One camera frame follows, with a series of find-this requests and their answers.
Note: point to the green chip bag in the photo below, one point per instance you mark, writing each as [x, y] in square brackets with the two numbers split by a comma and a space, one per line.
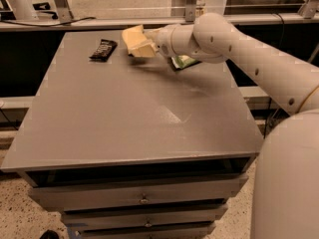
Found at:
[182, 62]

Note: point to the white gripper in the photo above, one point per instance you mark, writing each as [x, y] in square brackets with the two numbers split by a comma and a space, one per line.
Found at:
[163, 41]

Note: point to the grey drawer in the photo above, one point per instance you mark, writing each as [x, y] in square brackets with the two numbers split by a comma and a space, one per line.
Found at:
[135, 193]
[146, 216]
[169, 231]

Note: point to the middle grey drawer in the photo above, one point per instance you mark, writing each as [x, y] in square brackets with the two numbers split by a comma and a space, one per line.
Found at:
[146, 216]

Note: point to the metal guard rail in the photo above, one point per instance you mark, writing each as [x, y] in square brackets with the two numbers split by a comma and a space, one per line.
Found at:
[105, 24]

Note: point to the grey drawer cabinet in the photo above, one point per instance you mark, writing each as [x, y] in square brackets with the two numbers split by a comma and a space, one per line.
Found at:
[130, 119]

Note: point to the top grey drawer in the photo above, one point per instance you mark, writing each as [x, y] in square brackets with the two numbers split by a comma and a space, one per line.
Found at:
[135, 193]

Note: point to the dark chocolate bar wrapper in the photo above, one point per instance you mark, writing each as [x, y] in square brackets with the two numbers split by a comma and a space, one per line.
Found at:
[104, 51]

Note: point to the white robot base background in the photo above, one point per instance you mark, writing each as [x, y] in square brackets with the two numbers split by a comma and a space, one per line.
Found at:
[22, 10]

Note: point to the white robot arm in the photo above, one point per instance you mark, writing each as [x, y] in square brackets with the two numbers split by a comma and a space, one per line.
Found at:
[286, 187]

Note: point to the yellow wavy sponge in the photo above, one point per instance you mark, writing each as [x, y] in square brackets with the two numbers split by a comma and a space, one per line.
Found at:
[132, 37]

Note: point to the bottom grey drawer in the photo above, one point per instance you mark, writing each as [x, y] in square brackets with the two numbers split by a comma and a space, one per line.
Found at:
[169, 231]

